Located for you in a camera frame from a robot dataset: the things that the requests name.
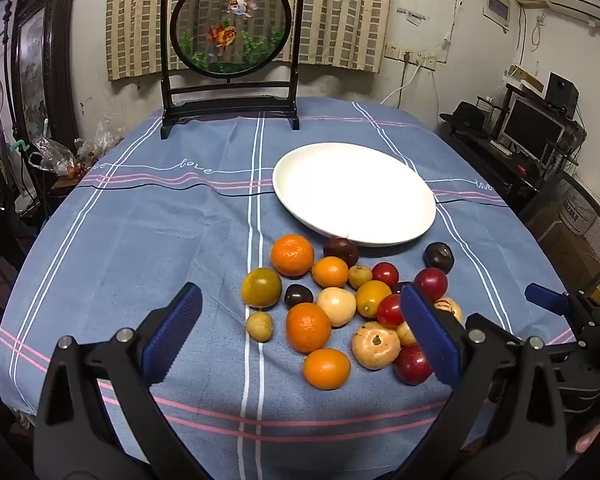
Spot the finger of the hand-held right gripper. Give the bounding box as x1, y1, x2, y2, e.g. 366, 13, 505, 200
525, 283, 600, 332

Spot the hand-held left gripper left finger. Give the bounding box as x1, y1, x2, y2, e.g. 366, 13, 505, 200
32, 282, 216, 480

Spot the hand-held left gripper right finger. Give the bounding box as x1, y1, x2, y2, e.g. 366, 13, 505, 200
395, 282, 573, 480

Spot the small pale yellow plum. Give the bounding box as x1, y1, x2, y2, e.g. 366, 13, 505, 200
395, 321, 419, 347

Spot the beige apple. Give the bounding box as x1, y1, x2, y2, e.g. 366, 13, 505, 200
432, 297, 464, 325
316, 287, 357, 327
351, 321, 402, 371

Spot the red plum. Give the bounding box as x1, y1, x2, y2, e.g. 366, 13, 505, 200
413, 267, 449, 303
393, 342, 435, 386

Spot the red cherry tomato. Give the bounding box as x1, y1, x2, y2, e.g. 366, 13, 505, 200
377, 293, 407, 327
371, 262, 400, 287

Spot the green-orange mandarin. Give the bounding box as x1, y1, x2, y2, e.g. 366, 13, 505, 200
241, 267, 283, 309

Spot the orange mandarin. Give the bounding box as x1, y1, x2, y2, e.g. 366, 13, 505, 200
285, 302, 332, 353
270, 234, 315, 278
311, 256, 350, 289
303, 348, 352, 391

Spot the white round plate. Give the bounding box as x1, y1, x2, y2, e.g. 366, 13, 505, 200
272, 142, 437, 247

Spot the person's right hand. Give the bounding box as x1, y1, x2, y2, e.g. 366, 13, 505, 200
573, 422, 600, 456

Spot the yellow-orange mandarin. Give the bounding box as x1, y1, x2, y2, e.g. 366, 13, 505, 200
355, 280, 392, 319

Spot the black mesh chair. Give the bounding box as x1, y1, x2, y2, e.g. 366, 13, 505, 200
517, 170, 600, 306

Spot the yellow-brown longan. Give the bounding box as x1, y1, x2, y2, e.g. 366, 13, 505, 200
348, 265, 374, 290
245, 311, 274, 343

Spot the blue striped tablecloth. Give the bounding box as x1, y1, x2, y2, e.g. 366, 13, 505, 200
0, 96, 578, 476

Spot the black desk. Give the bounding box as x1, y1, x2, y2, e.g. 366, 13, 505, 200
440, 120, 548, 211

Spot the computer monitor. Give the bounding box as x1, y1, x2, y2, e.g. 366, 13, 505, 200
497, 96, 566, 153

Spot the black hat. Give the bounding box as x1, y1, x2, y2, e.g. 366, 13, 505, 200
439, 101, 486, 129

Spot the crumpled plastic bag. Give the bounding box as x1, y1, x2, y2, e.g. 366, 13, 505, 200
75, 117, 126, 178

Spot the black speaker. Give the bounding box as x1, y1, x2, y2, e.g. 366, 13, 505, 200
545, 72, 580, 107

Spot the clear plastic bag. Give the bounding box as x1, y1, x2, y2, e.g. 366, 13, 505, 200
30, 136, 77, 177

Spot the yellow cardboard box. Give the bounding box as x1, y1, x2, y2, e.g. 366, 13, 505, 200
510, 65, 544, 92

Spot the white air conditioner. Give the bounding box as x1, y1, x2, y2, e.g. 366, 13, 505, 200
537, 0, 600, 27

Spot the black framed goldfish screen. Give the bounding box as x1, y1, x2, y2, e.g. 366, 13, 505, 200
160, 0, 307, 141

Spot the dark wooden framed picture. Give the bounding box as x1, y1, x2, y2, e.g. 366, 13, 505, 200
10, 0, 81, 146

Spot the dark coat stand pole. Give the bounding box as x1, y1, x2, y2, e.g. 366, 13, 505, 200
2, 0, 31, 201

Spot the beige checked curtain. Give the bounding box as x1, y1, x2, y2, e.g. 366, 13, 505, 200
105, 0, 396, 82

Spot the white power cable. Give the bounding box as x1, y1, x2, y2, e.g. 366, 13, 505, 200
380, 62, 421, 107

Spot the white wall panel box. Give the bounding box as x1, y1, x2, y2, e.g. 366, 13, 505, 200
482, 0, 511, 31

